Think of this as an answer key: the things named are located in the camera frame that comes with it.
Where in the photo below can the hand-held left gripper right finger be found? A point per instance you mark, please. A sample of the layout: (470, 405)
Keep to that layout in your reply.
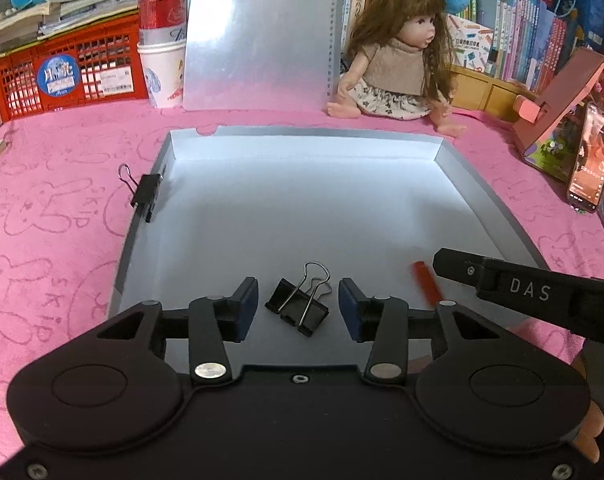
(349, 310)

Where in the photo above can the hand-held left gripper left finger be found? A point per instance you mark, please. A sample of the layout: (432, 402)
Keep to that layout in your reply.
(247, 310)

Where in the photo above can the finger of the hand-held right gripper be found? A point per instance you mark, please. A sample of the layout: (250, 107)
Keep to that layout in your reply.
(457, 267)

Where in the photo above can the red stick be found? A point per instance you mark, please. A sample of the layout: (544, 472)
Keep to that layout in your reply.
(427, 282)

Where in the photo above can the black binder clip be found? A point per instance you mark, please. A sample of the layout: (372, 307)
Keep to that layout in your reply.
(294, 305)
(149, 190)

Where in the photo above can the grey cardboard box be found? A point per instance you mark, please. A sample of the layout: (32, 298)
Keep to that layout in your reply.
(307, 210)

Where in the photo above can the person's right hand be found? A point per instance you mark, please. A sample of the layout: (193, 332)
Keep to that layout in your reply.
(591, 435)

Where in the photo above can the smartphone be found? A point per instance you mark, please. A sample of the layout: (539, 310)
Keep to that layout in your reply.
(592, 160)

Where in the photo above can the wooden drawer organiser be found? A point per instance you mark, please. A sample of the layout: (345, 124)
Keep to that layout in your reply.
(487, 95)

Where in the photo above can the pink cardboard phone stand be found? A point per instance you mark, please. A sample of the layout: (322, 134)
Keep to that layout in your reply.
(562, 100)

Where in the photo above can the pink rabbit print towel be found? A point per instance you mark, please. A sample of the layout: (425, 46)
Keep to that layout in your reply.
(56, 210)

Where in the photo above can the long-haired baby doll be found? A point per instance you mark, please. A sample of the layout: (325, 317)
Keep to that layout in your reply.
(397, 60)

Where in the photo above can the white printed carton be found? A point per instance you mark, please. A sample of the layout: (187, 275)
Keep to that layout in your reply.
(469, 42)

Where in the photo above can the white paper cup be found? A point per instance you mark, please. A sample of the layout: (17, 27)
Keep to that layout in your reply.
(164, 75)

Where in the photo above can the row of upright books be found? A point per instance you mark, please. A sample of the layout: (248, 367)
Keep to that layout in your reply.
(522, 25)

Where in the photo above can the translucent clipboard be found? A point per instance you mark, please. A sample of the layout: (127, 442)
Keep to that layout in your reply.
(257, 35)

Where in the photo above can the blue carton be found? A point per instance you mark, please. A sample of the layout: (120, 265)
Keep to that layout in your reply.
(587, 10)

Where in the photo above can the red plastic crate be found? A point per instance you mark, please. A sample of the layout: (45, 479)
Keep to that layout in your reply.
(56, 75)

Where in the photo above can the red drink can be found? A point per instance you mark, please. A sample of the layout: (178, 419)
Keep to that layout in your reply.
(161, 10)

